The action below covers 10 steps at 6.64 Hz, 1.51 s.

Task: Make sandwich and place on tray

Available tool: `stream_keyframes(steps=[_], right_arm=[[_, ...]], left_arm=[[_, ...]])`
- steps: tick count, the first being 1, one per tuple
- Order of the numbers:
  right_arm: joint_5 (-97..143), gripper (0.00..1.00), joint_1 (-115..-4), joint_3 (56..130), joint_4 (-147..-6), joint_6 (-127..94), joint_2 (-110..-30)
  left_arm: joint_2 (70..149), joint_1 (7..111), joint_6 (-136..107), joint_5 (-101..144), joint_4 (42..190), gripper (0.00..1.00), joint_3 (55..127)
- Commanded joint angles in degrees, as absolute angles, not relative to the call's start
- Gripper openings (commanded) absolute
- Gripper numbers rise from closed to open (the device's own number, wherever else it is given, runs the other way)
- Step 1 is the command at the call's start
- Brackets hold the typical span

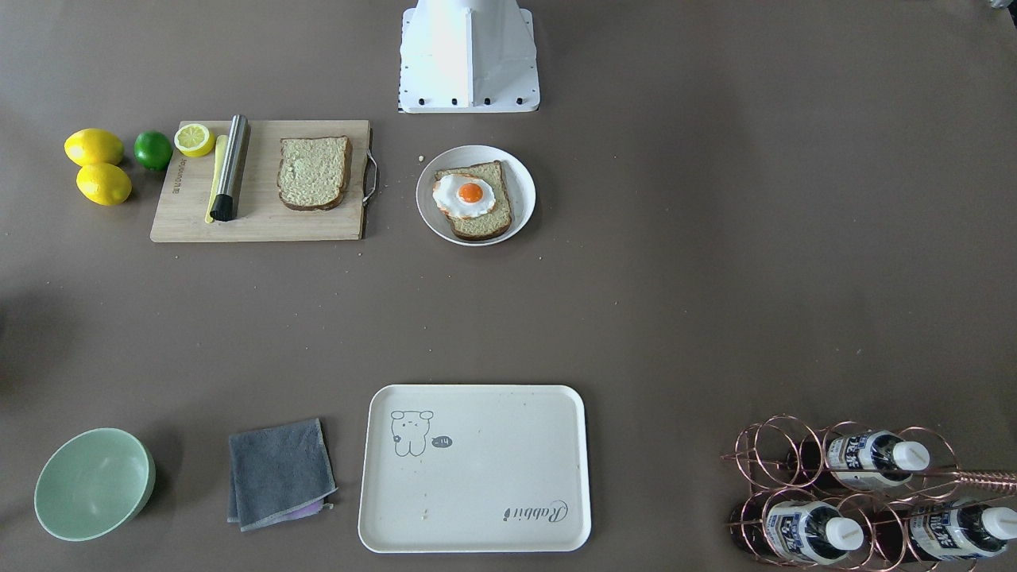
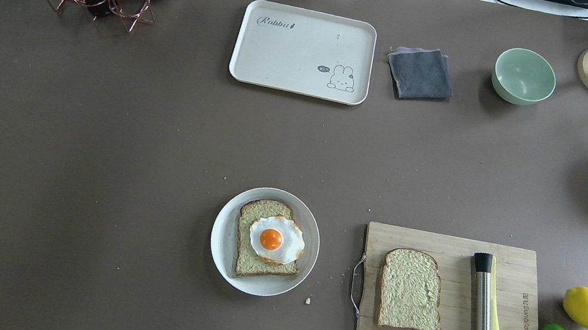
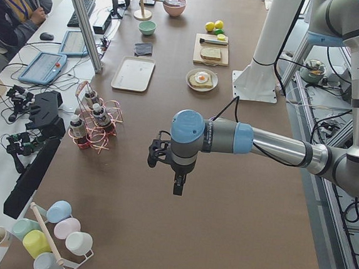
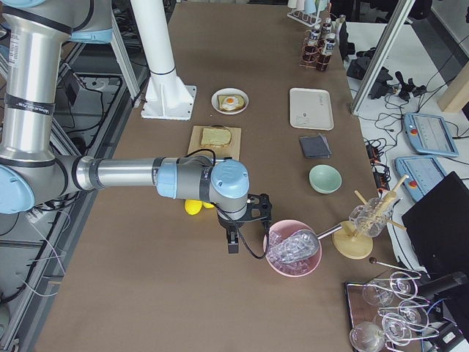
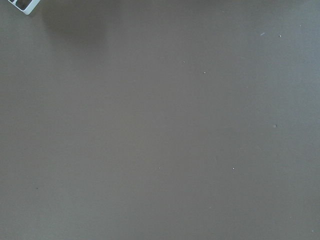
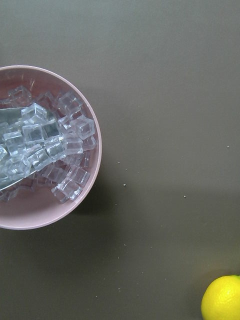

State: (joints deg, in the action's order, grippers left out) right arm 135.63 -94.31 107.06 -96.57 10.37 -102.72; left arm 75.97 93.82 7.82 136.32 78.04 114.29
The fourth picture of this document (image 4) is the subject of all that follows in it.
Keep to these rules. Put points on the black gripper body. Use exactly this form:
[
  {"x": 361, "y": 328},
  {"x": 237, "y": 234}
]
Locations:
[{"x": 227, "y": 226}]

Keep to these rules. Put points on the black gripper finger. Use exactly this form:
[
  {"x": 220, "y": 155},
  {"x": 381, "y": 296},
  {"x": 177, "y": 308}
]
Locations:
[{"x": 232, "y": 244}]

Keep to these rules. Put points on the plain bread slice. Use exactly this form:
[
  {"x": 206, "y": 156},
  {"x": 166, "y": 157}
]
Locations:
[{"x": 216, "y": 137}]

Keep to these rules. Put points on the toast with fried egg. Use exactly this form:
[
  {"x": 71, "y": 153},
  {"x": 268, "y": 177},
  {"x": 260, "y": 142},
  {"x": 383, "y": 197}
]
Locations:
[{"x": 233, "y": 102}]

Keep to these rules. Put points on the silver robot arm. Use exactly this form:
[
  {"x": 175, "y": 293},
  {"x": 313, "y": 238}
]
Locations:
[{"x": 31, "y": 174}]

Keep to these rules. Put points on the white serving tray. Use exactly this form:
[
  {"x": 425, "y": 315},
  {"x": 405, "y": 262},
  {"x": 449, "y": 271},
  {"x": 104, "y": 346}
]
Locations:
[{"x": 310, "y": 109}]

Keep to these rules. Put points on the wine glass rack tray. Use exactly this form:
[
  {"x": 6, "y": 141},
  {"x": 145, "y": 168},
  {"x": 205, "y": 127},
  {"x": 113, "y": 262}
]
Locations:
[{"x": 358, "y": 310}]

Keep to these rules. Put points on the metal scoop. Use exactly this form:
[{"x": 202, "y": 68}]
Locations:
[{"x": 322, "y": 234}]

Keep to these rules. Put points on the wooden cutting board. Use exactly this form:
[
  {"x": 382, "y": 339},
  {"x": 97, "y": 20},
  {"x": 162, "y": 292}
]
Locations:
[{"x": 231, "y": 150}]

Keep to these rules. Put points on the green bowl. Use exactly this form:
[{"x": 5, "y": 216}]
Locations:
[{"x": 325, "y": 179}]

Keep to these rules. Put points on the dark grey folded cloth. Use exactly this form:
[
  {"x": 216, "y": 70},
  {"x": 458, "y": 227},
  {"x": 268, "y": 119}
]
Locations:
[{"x": 315, "y": 146}]

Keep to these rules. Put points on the wooden cup stand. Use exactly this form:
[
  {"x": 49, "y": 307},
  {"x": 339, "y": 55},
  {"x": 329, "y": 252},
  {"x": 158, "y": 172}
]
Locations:
[{"x": 354, "y": 245}]

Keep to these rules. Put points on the clear glass mug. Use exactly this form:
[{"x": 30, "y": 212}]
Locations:
[{"x": 366, "y": 219}]

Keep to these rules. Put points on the white plate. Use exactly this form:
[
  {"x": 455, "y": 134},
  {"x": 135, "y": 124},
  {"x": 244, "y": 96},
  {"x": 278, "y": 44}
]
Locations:
[{"x": 229, "y": 91}]

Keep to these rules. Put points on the clear wine glass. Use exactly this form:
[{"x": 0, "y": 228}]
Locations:
[
  {"x": 399, "y": 323},
  {"x": 367, "y": 337},
  {"x": 377, "y": 293}
]

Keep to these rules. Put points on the brown drink bottle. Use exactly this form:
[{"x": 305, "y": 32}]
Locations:
[
  {"x": 312, "y": 39},
  {"x": 326, "y": 52},
  {"x": 326, "y": 28}
]

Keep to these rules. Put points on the blue teach pendant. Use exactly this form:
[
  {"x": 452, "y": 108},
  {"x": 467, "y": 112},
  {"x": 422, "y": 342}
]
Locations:
[
  {"x": 424, "y": 172},
  {"x": 429, "y": 134}
]

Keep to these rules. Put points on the black laptop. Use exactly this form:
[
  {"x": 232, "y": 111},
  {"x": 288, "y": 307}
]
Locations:
[{"x": 437, "y": 226}]

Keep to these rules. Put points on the white mug rack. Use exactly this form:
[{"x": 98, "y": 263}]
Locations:
[{"x": 307, "y": 12}]

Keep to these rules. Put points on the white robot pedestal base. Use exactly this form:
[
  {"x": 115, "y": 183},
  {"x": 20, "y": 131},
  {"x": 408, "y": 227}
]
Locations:
[{"x": 167, "y": 97}]

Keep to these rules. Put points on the copper wire bottle rack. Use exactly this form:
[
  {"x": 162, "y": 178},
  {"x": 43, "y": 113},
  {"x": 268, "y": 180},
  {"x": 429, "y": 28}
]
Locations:
[{"x": 310, "y": 60}]

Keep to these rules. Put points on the aluminium frame post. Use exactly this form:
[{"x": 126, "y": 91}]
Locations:
[{"x": 384, "y": 45}]

